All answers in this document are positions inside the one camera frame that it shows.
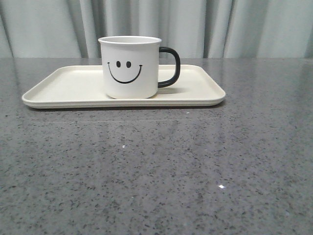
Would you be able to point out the white smiley mug black handle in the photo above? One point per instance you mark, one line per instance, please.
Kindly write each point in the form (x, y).
(130, 66)

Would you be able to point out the cream rectangular plastic tray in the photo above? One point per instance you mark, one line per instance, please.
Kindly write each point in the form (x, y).
(83, 87)

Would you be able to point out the pale grey pleated curtain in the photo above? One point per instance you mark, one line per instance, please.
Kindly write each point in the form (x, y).
(194, 28)

